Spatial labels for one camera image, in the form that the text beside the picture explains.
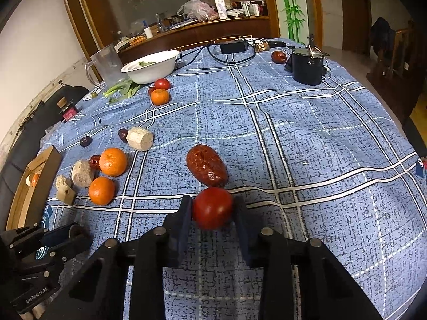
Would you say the green leafy vegetable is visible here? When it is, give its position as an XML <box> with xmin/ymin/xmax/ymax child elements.
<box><xmin>103</xmin><ymin>78</ymin><xmax>142</xmax><ymax>104</ymax></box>

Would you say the orange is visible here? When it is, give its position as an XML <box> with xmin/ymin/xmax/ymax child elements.
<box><xmin>151</xmin><ymin>88</ymin><xmax>170</xmax><ymax>106</ymax></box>
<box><xmin>99</xmin><ymin>147</ymin><xmax>128</xmax><ymax>177</ymax></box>
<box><xmin>88</xmin><ymin>177</ymin><xmax>116</xmax><ymax>206</ymax></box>

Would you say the dark red jar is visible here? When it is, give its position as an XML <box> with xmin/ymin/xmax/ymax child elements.
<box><xmin>57</xmin><ymin>97</ymin><xmax>78</xmax><ymax>123</ymax></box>

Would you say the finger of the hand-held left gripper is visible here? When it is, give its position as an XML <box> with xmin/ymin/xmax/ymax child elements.
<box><xmin>40</xmin><ymin>223</ymin><xmax>82</xmax><ymax>249</ymax></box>
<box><xmin>50</xmin><ymin>233</ymin><xmax>93</xmax><ymax>262</ymax></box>

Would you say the wooden door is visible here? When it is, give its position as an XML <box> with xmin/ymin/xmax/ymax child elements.
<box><xmin>338</xmin><ymin>0</ymin><xmax>372</xmax><ymax>55</ymax></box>

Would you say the blue plaid tablecloth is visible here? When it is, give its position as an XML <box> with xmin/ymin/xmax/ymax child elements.
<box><xmin>40</xmin><ymin>37</ymin><xmax>427</xmax><ymax>320</ymax></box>

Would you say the black sofa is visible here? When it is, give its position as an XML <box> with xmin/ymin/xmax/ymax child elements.
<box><xmin>0</xmin><ymin>85</ymin><xmax>90</xmax><ymax>227</ymax></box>

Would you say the wooden cabinet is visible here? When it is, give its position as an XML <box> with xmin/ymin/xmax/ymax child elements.
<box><xmin>117</xmin><ymin>15</ymin><xmax>271</xmax><ymax>64</ymax></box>

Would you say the large red date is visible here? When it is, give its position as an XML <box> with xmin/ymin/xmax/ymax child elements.
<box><xmin>186</xmin><ymin>144</ymin><xmax>229</xmax><ymax>188</ymax></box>

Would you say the green bamboo wall sticker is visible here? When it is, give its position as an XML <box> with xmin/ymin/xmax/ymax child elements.
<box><xmin>278</xmin><ymin>0</ymin><xmax>306</xmax><ymax>45</ymax></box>

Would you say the plastic bag with red contents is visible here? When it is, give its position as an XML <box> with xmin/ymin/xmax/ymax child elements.
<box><xmin>177</xmin><ymin>0</ymin><xmax>219</xmax><ymax>23</ymax></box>

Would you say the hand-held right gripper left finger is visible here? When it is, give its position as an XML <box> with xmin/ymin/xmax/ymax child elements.
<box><xmin>40</xmin><ymin>195</ymin><xmax>194</xmax><ymax>320</ymax></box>

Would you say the cardboard box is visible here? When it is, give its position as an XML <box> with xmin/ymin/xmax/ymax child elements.
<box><xmin>6</xmin><ymin>146</ymin><xmax>63</xmax><ymax>231</ymax></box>

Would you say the white tube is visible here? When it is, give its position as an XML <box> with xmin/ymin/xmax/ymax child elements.
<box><xmin>212</xmin><ymin>0</ymin><xmax>229</xmax><ymax>20</ymax></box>

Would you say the clear glass pitcher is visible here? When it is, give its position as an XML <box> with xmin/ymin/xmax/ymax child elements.
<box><xmin>85</xmin><ymin>43</ymin><xmax>124</xmax><ymax>89</ymax></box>

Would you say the white bowl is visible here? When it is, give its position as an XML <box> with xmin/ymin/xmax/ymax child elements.
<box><xmin>121</xmin><ymin>50</ymin><xmax>180</xmax><ymax>85</ymax></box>

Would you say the dark jacket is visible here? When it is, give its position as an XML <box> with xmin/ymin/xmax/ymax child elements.
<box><xmin>370</xmin><ymin>17</ymin><xmax>397</xmax><ymax>61</ymax></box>

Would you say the black power adapter with cable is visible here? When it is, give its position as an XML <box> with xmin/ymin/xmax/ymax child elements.
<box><xmin>173</xmin><ymin>37</ymin><xmax>254</xmax><ymax>70</ymax></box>

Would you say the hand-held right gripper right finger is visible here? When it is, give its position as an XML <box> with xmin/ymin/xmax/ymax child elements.
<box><xmin>234</xmin><ymin>196</ymin><xmax>384</xmax><ymax>320</ymax></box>

